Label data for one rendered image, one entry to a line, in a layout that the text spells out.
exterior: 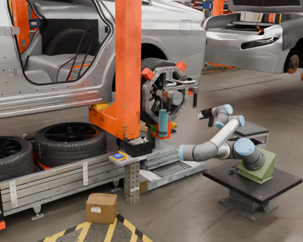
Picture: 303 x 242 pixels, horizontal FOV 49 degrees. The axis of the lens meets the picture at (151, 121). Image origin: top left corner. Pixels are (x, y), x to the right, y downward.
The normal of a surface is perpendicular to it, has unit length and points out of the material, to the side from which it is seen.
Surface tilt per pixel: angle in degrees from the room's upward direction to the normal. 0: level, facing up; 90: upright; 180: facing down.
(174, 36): 90
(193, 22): 90
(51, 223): 0
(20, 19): 90
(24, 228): 0
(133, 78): 90
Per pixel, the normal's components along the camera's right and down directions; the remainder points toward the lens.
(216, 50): -0.81, 0.19
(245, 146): -0.46, -0.55
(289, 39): 0.29, 0.16
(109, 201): 0.03, -0.95
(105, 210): -0.10, 0.31
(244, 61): -0.57, 0.54
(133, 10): 0.62, 0.26
